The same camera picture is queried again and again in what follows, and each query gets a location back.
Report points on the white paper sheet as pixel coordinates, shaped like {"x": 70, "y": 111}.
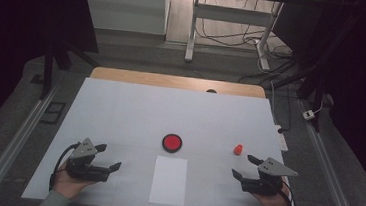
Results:
{"x": 168, "y": 182}

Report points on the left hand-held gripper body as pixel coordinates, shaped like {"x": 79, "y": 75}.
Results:
{"x": 84, "y": 171}

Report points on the aluminium floor rail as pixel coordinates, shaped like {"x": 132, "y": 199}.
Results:
{"x": 329, "y": 169}
{"x": 13, "y": 148}

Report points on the person's left hand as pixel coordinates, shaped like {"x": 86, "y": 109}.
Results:
{"x": 66, "y": 186}

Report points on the white cabinet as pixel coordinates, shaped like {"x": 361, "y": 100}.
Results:
{"x": 122, "y": 7}

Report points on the white power strip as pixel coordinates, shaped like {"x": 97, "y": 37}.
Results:
{"x": 282, "y": 142}

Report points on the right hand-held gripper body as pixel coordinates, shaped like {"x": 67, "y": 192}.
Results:
{"x": 264, "y": 185}

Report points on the black floor frame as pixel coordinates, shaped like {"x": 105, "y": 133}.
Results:
{"x": 49, "y": 117}

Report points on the black floor plate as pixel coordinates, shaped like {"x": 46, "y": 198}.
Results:
{"x": 37, "y": 79}

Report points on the small orange stamp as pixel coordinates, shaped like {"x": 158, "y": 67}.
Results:
{"x": 237, "y": 151}

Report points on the dark table grommet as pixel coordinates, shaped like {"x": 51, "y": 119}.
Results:
{"x": 211, "y": 91}

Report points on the small white adapter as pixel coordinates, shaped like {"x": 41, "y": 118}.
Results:
{"x": 308, "y": 114}

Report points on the large white table cover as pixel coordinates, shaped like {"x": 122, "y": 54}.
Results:
{"x": 136, "y": 112}

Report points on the black tripod stand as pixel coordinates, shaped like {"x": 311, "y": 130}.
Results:
{"x": 48, "y": 71}
{"x": 319, "y": 95}

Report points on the red round ink pad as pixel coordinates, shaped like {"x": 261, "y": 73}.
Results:
{"x": 171, "y": 143}

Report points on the white desk frame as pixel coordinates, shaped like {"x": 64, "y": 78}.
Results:
{"x": 192, "y": 27}

